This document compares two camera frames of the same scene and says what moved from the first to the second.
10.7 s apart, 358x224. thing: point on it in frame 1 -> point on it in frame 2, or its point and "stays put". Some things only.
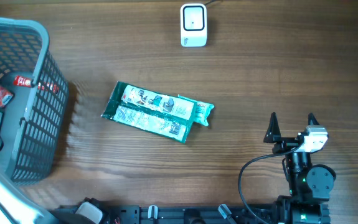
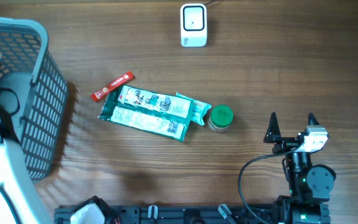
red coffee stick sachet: [23, 81] -> [119, 82]
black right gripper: [273, 135] stays put
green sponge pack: [158, 113] stays put
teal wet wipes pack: [202, 111] stays put
